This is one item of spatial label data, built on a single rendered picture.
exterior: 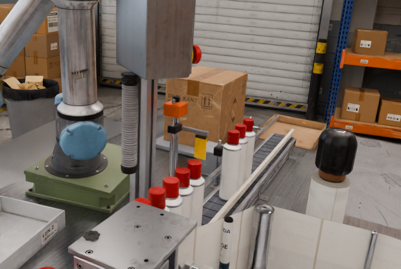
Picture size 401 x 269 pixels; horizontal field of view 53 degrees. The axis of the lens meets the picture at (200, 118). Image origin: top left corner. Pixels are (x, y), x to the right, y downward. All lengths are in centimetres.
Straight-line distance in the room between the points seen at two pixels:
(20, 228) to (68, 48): 48
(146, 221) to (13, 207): 70
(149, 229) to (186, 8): 40
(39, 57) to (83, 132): 367
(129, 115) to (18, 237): 48
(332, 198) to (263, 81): 444
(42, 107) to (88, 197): 233
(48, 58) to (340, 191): 405
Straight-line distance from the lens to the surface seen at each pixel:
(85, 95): 104
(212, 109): 152
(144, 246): 52
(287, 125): 204
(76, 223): 116
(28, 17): 112
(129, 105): 80
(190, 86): 154
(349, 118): 474
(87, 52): 101
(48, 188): 127
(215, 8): 533
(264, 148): 157
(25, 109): 349
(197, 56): 79
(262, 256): 81
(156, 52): 73
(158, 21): 73
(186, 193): 85
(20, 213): 121
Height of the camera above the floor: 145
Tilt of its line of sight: 18 degrees down
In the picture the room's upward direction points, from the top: 4 degrees clockwise
